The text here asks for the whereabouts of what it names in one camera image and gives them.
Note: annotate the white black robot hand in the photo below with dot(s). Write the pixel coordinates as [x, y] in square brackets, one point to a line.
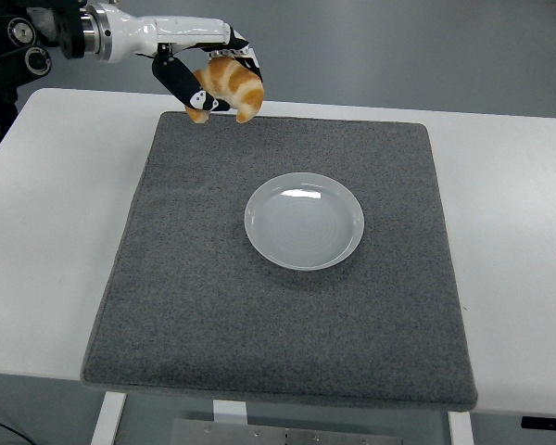
[167, 32]

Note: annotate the golden brown croissant bread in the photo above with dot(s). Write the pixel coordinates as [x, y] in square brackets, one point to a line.
[234, 83]

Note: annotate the white round plate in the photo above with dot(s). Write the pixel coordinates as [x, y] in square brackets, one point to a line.
[304, 221]

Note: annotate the grey felt mat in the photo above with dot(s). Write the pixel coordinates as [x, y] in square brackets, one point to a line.
[269, 324]

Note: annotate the white table leg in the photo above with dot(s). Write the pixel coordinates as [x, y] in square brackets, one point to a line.
[461, 428]
[109, 417]

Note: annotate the black desk control panel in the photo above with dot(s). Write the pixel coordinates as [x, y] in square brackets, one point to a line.
[549, 423]

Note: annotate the white table centre bracket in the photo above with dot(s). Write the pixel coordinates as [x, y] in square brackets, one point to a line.
[230, 411]

